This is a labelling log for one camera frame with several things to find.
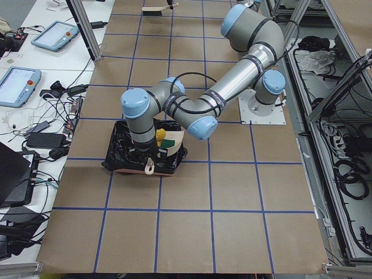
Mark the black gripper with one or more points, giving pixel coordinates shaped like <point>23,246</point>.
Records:
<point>144,151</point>

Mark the yellow green sponge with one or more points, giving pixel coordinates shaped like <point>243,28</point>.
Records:
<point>167,143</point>

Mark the white hand brush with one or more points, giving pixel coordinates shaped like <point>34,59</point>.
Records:
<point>157,10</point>

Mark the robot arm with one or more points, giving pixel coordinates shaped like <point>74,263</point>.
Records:
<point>260,42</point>

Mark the bin with black bag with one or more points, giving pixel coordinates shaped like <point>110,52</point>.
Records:
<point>121,147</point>

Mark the black power adapter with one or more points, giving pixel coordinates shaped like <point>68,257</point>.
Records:
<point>45,140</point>

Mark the black laptop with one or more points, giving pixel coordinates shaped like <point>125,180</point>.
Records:
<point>18,174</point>

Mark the lower teach pendant tablet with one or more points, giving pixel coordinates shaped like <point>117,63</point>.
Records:
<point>17,85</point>

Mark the teach pendant tablet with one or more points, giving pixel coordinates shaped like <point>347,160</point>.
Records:
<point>17,85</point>
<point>56,36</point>

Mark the upper teach pendant tablet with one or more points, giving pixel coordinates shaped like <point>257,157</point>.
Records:
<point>56,36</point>

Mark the crumpled white cloth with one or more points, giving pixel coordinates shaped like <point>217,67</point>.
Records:
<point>318,62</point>

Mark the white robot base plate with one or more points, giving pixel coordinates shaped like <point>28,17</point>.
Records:
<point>261,113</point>

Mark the aluminium frame post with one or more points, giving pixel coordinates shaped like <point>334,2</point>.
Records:
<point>79,14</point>

